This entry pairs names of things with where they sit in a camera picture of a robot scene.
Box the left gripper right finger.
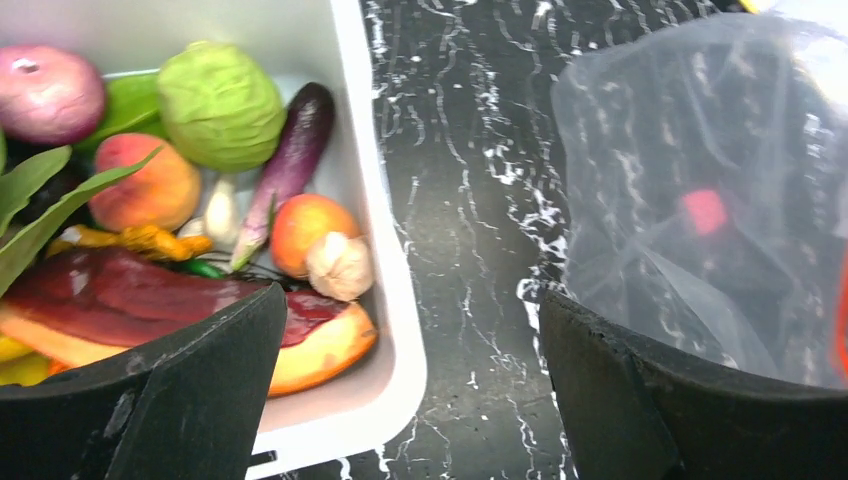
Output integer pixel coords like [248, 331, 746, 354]
[539, 292, 847, 479]

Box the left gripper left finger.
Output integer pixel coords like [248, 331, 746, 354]
[1, 285, 286, 479]

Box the green leafy vegetable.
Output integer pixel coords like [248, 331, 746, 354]
[1, 135, 162, 292]

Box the clear zip top bag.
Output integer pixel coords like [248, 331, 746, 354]
[551, 13, 847, 389]

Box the orange ginger root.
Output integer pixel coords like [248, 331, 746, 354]
[45, 225, 214, 262]

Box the white mushroom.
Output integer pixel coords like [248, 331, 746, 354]
[177, 173, 241, 250]

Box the garlic bulb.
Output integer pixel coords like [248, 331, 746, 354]
[305, 231, 374, 302]

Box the small pink eraser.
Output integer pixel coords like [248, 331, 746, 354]
[682, 189, 728, 236]

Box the peach fruit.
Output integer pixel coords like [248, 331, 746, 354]
[88, 133, 202, 231]

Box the orange persimmon with garlic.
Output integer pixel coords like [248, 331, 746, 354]
[270, 193, 361, 279]

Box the green cabbage head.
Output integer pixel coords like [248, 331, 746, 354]
[156, 41, 287, 173]

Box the purple eggplant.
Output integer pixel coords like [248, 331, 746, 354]
[229, 82, 336, 271]

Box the red onion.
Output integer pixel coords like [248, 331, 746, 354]
[1, 45, 106, 146]

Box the white plastic bin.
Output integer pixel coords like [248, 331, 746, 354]
[1, 0, 427, 479]

